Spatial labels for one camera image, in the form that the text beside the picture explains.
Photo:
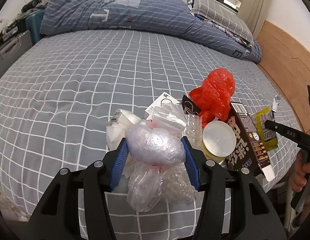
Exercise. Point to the person's right hand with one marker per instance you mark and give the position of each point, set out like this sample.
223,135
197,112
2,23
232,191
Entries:
297,179

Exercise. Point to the yellow green snack wrapper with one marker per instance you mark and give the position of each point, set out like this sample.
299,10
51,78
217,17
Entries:
268,136

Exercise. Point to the grey checked bed sheet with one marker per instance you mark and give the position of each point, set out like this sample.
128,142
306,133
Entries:
56,99

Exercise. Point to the yellow instant noodle cup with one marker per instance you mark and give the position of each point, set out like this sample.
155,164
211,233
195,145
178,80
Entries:
218,141

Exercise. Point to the grey checked pillow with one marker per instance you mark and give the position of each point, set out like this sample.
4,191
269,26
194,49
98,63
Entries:
220,15

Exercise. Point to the teal suitcase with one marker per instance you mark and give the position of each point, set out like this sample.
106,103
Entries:
33,24

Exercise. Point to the black wet wipe sachet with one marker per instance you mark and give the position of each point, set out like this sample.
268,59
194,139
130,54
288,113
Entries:
189,107

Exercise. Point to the clutter on suitcases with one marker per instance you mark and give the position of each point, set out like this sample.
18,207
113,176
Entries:
11,28

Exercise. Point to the wooden bed frame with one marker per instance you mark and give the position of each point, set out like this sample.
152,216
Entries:
286,62

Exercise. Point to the grey hard suitcase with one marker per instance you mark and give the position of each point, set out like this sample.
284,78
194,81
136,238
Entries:
13,49

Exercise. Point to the red plastic bag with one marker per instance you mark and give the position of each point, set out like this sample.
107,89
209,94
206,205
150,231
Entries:
213,96

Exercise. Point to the beige curtain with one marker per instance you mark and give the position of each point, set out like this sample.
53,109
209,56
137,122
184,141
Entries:
253,13

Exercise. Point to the white paper bag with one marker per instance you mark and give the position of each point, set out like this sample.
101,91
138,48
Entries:
116,127

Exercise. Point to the dark brown snack box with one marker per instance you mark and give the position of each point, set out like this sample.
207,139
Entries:
249,151

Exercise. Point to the clear plastic bag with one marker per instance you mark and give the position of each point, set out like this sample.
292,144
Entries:
156,147

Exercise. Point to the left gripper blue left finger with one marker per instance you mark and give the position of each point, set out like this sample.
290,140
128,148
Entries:
119,156

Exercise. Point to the bubble wrap roll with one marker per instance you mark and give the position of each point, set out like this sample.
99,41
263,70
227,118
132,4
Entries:
176,185

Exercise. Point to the small clear wrapper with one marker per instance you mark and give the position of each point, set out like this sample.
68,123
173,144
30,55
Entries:
276,102

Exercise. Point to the blue striped duvet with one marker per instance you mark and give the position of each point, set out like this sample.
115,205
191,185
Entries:
171,17

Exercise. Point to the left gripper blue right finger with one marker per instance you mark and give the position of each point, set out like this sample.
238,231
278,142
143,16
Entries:
190,164

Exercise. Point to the white earphone box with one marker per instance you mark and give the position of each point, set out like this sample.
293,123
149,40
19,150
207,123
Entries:
163,99

